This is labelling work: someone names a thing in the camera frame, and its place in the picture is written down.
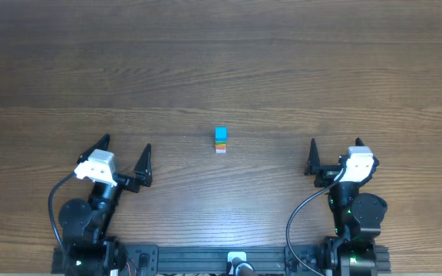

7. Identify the black cable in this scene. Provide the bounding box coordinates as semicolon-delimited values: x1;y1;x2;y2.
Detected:
285;168;348;276
47;171;77;269

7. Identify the mounting rail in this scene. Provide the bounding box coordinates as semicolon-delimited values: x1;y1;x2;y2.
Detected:
51;244;393;276

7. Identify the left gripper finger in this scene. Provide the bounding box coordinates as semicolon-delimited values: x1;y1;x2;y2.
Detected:
133;143;153;189
76;133;111;165

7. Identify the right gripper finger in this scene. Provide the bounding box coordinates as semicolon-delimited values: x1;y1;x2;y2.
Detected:
355;137;381;169
304;137;322;176

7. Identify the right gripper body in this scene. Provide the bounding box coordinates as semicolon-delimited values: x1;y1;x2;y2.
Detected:
313;164;346;189

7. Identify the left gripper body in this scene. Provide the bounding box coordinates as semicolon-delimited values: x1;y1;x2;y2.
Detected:
113;172;142;193

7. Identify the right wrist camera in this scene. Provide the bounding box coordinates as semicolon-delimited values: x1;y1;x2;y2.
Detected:
338;146;375;183

